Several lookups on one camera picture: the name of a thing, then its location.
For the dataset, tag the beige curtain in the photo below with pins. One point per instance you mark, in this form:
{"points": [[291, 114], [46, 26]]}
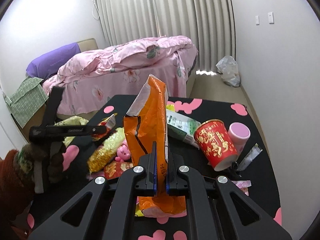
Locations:
{"points": [[208, 23]]}

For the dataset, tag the green white snack bag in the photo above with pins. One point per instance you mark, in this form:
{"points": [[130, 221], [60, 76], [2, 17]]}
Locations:
{"points": [[182, 127]]}

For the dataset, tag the purple pillow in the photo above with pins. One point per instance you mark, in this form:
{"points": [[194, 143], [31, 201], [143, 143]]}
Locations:
{"points": [[47, 65]]}

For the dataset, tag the red paper cup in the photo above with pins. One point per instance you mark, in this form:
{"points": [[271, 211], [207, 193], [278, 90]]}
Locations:
{"points": [[214, 141]]}

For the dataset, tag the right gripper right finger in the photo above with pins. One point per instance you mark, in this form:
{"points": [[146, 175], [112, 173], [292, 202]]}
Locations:
{"points": [[175, 186]]}

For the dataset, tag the red snack packet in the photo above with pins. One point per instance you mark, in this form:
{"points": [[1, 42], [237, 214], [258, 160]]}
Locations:
{"points": [[116, 169]]}

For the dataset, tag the pink small wrapper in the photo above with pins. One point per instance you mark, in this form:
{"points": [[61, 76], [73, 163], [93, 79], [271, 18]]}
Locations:
{"points": [[243, 185]]}

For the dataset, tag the silver torn wrapper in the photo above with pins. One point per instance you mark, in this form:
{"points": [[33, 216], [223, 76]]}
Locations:
{"points": [[248, 159]]}

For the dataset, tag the beige headboard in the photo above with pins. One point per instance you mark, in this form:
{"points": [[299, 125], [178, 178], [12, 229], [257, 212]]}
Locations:
{"points": [[87, 45]]}

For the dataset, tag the left hand brown sleeve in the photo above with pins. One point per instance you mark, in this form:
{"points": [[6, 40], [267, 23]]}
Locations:
{"points": [[17, 188]]}

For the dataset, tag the wall socket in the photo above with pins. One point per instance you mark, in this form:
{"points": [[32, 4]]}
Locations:
{"points": [[270, 18]]}

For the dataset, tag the green checkered cloth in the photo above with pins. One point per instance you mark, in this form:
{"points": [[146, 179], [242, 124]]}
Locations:
{"points": [[27, 100]]}

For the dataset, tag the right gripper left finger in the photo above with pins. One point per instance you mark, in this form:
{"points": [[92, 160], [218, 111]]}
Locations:
{"points": [[147, 184]]}

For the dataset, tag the wall switch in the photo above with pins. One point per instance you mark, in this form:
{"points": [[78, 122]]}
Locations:
{"points": [[257, 22]]}

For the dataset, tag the cardboard box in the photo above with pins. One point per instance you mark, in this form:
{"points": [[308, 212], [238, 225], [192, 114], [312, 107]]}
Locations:
{"points": [[35, 120]]}

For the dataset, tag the white plastic bag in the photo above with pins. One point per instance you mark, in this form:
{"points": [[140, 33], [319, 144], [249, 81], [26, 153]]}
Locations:
{"points": [[228, 68]]}

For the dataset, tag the pink floral bed quilt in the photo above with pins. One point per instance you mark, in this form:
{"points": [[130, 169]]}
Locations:
{"points": [[91, 78]]}

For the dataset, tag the yellow green chips bag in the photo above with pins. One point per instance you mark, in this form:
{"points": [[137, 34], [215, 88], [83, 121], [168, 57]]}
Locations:
{"points": [[107, 151]]}

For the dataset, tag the pink bottle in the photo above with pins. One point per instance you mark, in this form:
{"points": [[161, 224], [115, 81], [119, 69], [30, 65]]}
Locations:
{"points": [[239, 135]]}

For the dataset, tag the orange snack bag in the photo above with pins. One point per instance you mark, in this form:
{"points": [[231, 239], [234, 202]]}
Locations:
{"points": [[145, 124]]}

